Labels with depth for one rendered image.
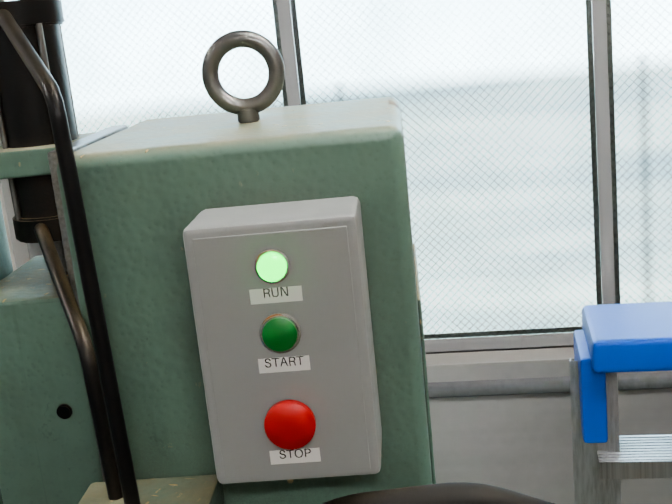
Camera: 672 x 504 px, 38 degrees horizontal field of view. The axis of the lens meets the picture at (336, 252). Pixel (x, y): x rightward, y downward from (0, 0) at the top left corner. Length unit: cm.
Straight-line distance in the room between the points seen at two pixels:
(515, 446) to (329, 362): 157
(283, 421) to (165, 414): 12
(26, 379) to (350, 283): 27
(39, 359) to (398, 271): 27
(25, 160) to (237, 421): 25
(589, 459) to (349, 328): 85
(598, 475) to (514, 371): 71
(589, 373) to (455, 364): 78
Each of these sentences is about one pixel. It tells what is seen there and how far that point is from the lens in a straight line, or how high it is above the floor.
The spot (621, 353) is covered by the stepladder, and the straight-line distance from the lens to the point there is 127.
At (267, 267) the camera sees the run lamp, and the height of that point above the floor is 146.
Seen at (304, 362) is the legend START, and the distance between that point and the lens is 56.
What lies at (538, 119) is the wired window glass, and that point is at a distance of 200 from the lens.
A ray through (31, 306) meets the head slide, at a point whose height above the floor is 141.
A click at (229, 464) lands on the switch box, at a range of 59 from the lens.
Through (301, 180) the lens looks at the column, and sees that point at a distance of 60.
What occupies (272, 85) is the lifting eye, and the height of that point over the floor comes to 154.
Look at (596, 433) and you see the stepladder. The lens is 133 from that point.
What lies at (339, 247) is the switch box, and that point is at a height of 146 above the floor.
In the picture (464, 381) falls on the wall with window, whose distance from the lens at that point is 205.
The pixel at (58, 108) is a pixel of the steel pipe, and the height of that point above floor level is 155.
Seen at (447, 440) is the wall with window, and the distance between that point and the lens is 211.
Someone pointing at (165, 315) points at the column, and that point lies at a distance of 63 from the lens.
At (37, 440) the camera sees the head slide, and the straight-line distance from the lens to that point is 74.
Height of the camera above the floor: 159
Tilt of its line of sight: 14 degrees down
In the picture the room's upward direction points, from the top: 6 degrees counter-clockwise
